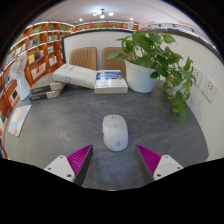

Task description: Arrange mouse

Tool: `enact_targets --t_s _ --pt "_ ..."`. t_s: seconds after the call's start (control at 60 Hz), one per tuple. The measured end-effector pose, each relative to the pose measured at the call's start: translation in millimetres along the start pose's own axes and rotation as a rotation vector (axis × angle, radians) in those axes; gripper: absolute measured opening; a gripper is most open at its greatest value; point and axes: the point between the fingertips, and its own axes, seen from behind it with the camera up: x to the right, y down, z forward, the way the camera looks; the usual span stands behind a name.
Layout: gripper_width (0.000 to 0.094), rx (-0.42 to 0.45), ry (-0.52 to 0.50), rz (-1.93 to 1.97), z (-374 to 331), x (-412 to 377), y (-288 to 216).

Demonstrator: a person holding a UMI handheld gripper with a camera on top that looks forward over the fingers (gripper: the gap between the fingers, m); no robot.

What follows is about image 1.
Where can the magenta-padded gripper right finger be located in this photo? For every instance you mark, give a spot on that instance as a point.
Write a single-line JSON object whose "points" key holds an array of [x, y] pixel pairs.
{"points": [[165, 165]]}

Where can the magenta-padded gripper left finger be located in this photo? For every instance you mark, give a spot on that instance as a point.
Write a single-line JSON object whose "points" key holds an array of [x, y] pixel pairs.
{"points": [[63, 166]]}

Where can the white computer mouse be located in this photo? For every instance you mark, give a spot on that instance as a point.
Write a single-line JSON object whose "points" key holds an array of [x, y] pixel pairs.
{"points": [[115, 135]]}

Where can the pastel printed mouse pad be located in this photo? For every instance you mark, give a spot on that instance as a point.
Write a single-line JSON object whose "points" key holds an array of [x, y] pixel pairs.
{"points": [[19, 120]]}

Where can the white ceramic vase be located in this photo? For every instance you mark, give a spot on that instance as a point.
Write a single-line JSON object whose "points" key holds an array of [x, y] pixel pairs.
{"points": [[23, 88]]}

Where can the white plant pot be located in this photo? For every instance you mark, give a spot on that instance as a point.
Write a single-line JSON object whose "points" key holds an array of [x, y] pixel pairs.
{"points": [[140, 80]]}

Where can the thick white book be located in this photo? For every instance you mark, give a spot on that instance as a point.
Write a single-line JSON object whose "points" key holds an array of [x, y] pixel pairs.
{"points": [[75, 76]]}

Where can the blue and white book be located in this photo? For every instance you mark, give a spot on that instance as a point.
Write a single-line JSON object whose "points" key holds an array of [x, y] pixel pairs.
{"points": [[110, 83]]}

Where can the tan upholstered chair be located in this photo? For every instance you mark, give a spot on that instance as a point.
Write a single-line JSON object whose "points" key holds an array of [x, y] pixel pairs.
{"points": [[111, 63], [83, 58]]}

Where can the orange wooden shelf unit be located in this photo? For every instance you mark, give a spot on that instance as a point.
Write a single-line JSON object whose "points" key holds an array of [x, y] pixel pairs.
{"points": [[38, 56]]}

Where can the green leafy pothos plant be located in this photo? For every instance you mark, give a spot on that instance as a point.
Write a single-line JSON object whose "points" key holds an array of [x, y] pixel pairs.
{"points": [[150, 46]]}

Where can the ceiling lamp with bulbs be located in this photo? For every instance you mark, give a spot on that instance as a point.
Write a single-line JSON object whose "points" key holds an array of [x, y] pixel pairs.
{"points": [[102, 14]]}

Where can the white wall socket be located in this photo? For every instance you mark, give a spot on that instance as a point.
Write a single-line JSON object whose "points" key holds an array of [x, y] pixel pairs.
{"points": [[209, 89], [197, 76]]}

